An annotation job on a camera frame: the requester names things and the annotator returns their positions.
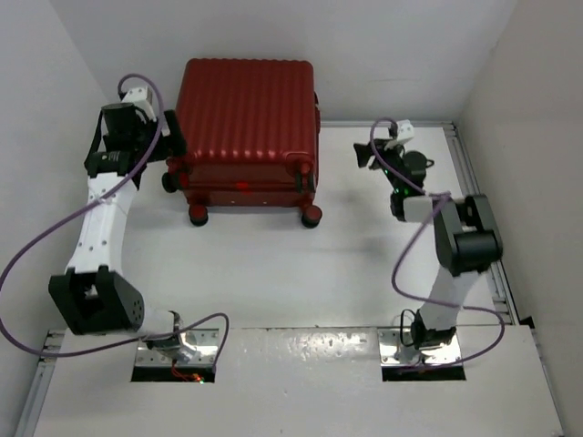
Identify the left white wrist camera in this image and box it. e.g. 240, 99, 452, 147
121, 86, 157, 121

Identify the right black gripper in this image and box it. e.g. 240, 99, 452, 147
355, 139, 404, 194

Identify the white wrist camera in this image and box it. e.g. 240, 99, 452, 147
121, 86, 157, 121
396, 119, 414, 145

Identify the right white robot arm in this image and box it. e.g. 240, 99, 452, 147
353, 138, 504, 350

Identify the red suitcase blue lining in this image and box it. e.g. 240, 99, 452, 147
162, 58, 323, 229

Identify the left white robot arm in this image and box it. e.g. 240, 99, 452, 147
48, 98, 185, 343

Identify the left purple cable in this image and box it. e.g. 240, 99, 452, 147
0, 73, 230, 375

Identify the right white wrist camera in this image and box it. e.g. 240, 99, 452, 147
396, 119, 414, 145

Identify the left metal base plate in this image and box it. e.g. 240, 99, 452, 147
135, 329, 220, 367

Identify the metal base plate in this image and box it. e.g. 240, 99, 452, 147
377, 328, 462, 368
135, 329, 220, 367

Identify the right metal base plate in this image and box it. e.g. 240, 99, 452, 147
377, 328, 462, 368

